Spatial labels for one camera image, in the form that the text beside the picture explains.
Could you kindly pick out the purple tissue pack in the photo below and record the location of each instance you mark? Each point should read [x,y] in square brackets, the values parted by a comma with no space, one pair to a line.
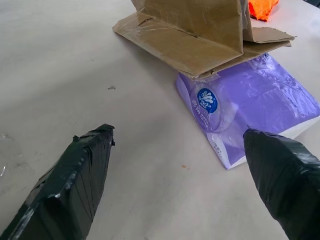
[255,97]

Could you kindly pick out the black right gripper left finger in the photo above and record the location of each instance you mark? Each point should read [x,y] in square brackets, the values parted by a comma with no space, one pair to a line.
[65,190]

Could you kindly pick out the orange snack bag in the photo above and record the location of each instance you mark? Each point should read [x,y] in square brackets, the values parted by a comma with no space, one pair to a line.
[262,8]

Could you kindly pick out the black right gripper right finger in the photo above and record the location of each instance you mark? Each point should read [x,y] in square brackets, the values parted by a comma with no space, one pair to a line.
[285,180]

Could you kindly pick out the brown cardboard box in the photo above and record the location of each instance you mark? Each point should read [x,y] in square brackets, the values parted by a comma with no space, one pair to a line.
[200,37]

